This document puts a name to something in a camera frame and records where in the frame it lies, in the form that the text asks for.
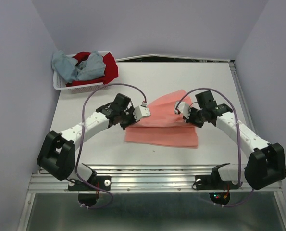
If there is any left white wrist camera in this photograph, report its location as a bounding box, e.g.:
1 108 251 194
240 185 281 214
133 105 151 122

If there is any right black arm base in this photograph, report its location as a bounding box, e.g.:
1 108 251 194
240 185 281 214
192 174 239 191

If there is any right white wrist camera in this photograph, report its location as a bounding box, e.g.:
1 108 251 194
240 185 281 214
174 101 190 119

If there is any aluminium mounting rail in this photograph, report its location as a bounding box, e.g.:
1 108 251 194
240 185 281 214
27 164 283 193

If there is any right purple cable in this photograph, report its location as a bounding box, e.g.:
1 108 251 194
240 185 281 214
175 88 255 209

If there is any red skirt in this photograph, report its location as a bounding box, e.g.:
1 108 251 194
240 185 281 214
66 51 119 87

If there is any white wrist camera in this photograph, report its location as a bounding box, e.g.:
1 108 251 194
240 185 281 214
174 101 190 119
133 105 151 122

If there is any light blue denim skirt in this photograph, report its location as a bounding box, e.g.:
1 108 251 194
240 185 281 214
51 51 106 83

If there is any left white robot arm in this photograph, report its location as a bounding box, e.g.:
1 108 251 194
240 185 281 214
37 93 150 190

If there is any pink pleated skirt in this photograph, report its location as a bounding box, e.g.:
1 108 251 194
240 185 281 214
124 90 198 148

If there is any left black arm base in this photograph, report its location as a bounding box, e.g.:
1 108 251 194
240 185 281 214
67 175 112 192

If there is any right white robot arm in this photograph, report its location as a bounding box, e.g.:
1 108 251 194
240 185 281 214
175 89 286 190

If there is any white plastic basket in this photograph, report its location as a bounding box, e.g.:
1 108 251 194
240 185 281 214
53 51 107 93

